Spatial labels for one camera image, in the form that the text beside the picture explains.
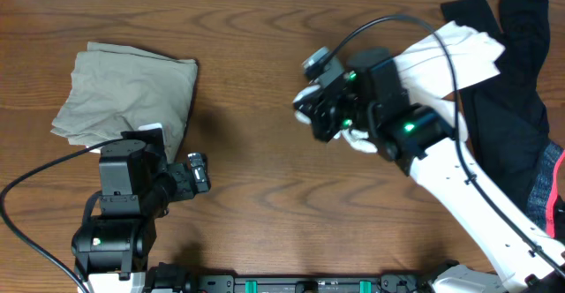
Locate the small white cloth under garment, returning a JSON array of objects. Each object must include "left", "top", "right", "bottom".
[{"left": 89, "top": 147, "right": 101, "bottom": 154}]

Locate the white t-shirt with logo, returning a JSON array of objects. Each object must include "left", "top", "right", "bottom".
[{"left": 294, "top": 19, "right": 506, "bottom": 154}]

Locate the folded olive green garment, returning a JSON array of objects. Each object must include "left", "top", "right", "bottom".
[{"left": 51, "top": 42, "right": 198, "bottom": 162}]

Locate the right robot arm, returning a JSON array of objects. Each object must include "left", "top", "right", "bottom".
[{"left": 293, "top": 48, "right": 564, "bottom": 292}]

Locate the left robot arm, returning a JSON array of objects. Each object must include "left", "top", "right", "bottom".
[{"left": 72, "top": 128, "right": 211, "bottom": 292}]

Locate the black garment with red stripe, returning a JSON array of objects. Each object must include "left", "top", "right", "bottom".
[{"left": 441, "top": 0, "right": 564, "bottom": 241}]

